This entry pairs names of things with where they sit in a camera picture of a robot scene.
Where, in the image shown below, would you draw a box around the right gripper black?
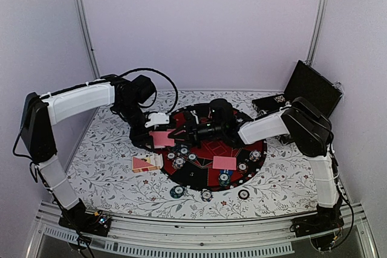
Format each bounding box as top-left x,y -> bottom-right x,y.
168,116 -> 225,149

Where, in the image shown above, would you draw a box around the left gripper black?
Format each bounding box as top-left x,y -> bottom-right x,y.
117,100 -> 155,152

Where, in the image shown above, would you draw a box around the red card bundle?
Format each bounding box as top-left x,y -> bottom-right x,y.
149,129 -> 175,149

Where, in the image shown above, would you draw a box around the poker chips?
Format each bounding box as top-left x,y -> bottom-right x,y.
249,150 -> 261,162
172,157 -> 186,170

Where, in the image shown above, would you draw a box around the dealt red card seat four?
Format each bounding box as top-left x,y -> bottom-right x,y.
212,156 -> 237,170

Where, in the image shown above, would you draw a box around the red playing card deck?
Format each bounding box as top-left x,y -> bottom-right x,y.
132,153 -> 163,173

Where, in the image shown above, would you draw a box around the green chips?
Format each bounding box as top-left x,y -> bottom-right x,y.
218,170 -> 233,187

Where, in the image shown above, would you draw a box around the green poker chip stack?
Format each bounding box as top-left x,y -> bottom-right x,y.
170,185 -> 184,199

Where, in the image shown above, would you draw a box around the blue beige poker chip stack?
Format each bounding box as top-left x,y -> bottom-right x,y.
201,189 -> 213,202

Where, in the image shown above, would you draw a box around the red brown poker chip stack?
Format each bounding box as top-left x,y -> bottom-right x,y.
238,190 -> 250,200

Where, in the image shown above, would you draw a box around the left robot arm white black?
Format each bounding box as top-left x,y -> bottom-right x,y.
16,74 -> 157,230

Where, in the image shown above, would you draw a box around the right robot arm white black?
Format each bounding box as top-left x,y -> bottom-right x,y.
165,98 -> 342,231

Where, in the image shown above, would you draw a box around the round red black poker mat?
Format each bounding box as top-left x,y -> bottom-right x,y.
157,103 -> 267,192

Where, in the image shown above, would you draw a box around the black poker set case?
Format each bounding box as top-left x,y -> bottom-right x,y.
251,60 -> 344,146

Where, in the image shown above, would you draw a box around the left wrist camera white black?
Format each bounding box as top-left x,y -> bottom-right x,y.
145,112 -> 169,128

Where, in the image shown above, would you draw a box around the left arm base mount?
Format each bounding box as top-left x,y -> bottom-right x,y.
59,208 -> 111,237

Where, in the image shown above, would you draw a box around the left aluminium frame post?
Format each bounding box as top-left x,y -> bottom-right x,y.
74,0 -> 100,79

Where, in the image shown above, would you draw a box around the aluminium frame post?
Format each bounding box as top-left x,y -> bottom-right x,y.
74,0 -> 100,79
305,0 -> 328,66

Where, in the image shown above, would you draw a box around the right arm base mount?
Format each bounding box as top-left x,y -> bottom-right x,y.
289,214 -> 344,251

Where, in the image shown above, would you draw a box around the right aluminium frame post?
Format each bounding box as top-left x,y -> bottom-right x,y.
305,0 -> 328,66

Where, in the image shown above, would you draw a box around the front aluminium rail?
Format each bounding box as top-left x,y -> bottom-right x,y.
26,202 -> 379,257

